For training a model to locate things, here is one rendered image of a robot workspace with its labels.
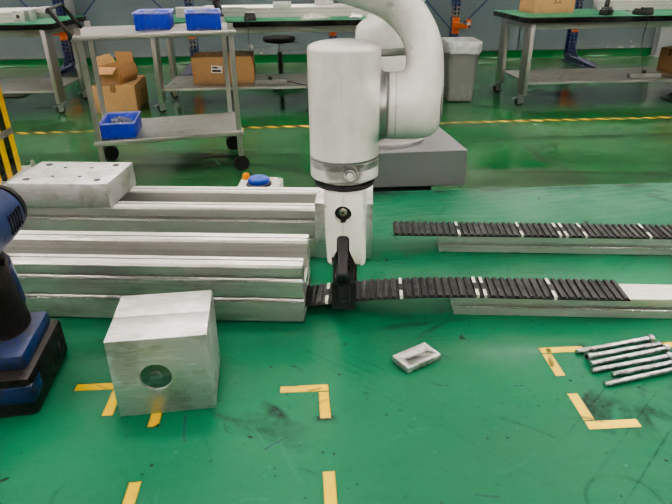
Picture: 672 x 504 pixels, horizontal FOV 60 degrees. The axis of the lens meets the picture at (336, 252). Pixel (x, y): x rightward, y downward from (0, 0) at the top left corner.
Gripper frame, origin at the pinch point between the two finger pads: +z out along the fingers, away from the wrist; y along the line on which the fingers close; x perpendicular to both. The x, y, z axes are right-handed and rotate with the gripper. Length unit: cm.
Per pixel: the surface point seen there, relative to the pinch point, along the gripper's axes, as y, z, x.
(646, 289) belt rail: 0.5, 0.1, -40.5
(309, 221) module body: 15.1, -2.9, 6.1
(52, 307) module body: -4.8, 1.4, 39.0
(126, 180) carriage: 20.9, -7.5, 37.2
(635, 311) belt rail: -2.0, 2.0, -38.5
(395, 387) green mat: -17.3, 3.1, -6.3
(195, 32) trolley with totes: 283, -6, 97
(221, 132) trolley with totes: 286, 54, 88
